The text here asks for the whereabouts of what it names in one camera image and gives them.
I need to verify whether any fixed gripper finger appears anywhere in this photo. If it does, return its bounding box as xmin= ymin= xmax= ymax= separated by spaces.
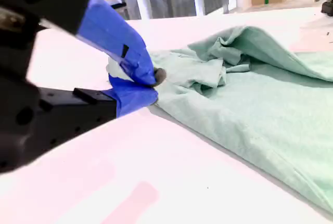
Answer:
xmin=31 ymin=74 xmax=159 ymax=154

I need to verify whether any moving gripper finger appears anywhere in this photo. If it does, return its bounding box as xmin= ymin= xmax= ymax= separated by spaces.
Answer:
xmin=0 ymin=0 xmax=167 ymax=88

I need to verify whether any pale green T-shirt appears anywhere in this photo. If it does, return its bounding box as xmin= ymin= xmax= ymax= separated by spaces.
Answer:
xmin=148 ymin=25 xmax=333 ymax=216

